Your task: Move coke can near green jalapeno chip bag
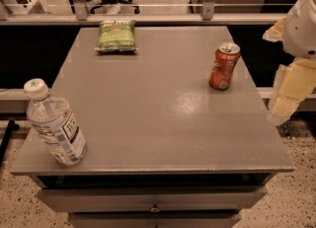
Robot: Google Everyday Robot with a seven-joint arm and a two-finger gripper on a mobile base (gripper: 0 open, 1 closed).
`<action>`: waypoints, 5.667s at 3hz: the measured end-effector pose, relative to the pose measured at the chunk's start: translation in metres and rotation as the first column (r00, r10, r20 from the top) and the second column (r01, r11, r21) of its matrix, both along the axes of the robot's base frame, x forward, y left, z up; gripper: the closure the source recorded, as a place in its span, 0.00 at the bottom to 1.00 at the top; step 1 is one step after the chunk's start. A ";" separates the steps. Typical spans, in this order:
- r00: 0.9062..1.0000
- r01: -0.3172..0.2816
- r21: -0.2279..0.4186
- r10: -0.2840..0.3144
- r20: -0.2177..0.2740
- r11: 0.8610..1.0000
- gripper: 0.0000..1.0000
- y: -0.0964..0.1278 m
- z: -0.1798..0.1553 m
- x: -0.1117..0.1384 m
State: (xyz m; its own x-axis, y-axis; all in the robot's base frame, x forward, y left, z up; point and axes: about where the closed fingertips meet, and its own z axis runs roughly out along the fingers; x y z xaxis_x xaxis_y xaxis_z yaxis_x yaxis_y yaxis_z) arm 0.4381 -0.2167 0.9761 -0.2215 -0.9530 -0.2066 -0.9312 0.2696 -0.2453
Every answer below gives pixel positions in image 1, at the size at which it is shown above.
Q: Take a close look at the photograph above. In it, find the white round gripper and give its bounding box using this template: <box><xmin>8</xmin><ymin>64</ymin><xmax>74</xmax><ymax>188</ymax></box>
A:
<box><xmin>263</xmin><ymin>0</ymin><xmax>316</xmax><ymax>117</ymax></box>

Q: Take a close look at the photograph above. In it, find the orange coke can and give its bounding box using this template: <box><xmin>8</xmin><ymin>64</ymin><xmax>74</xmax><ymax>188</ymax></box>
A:
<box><xmin>209</xmin><ymin>42</ymin><xmax>240</xmax><ymax>90</ymax></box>

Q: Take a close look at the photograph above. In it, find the green jalapeno chip bag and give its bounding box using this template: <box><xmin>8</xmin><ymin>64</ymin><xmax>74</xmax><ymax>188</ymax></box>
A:
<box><xmin>95</xmin><ymin>20</ymin><xmax>136</xmax><ymax>52</ymax></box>

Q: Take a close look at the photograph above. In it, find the metal drawer knob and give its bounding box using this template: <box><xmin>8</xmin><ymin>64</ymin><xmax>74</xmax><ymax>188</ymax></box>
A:
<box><xmin>149</xmin><ymin>205</ymin><xmax>161</xmax><ymax>213</ymax></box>

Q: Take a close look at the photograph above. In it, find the grey lower drawer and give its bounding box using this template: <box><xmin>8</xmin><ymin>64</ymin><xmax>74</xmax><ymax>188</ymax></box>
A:
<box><xmin>69</xmin><ymin>212</ymin><xmax>240</xmax><ymax>228</ymax></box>

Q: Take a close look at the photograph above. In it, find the clear plastic water bottle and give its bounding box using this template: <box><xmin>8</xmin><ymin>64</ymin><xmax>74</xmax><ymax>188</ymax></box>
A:
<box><xmin>24</xmin><ymin>78</ymin><xmax>87</xmax><ymax>166</ymax></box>

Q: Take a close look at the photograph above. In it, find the black pole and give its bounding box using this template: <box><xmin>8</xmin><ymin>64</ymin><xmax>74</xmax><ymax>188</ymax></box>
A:
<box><xmin>0</xmin><ymin>120</ymin><xmax>20</xmax><ymax>166</ymax></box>

